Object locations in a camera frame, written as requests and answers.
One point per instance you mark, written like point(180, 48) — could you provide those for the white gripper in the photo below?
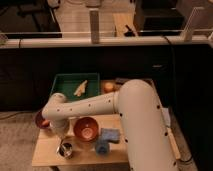
point(60, 127)

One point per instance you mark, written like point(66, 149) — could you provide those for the silver fork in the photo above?
point(61, 148)

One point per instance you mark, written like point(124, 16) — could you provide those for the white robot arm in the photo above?
point(139, 109)

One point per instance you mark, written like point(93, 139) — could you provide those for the small steel cup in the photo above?
point(68, 150)

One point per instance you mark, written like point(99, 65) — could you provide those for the red sausage toy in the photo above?
point(45, 123)

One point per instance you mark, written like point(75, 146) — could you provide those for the dark red bowl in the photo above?
point(39, 119)

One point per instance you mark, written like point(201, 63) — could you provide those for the orange wooden bowl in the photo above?
point(86, 129)

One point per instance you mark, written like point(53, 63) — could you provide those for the beige object in tray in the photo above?
point(81, 89)

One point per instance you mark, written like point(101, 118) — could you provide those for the green plastic tray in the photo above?
point(68, 83)

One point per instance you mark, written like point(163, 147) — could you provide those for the orange fruit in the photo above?
point(109, 87)

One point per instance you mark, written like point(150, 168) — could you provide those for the dark brown object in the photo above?
point(121, 80)

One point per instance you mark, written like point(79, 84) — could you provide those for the black tool on bench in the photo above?
point(129, 32)

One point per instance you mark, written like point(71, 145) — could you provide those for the grey upright post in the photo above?
point(94, 25)

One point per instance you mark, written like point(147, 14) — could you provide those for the white horizontal rail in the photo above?
point(107, 41)

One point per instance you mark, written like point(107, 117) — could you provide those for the white slanted bracket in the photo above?
point(190, 26)

